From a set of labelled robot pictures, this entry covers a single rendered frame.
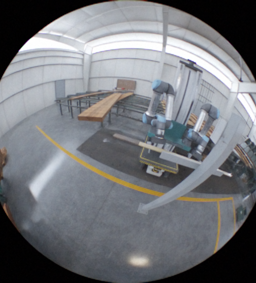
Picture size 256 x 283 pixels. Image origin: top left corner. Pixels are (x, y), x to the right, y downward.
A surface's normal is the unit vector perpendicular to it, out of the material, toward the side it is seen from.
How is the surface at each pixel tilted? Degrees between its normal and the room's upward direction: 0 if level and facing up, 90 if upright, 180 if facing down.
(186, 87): 90
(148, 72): 90
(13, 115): 91
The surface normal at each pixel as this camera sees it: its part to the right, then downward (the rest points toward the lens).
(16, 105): 0.95, 0.25
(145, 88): -0.31, 0.53
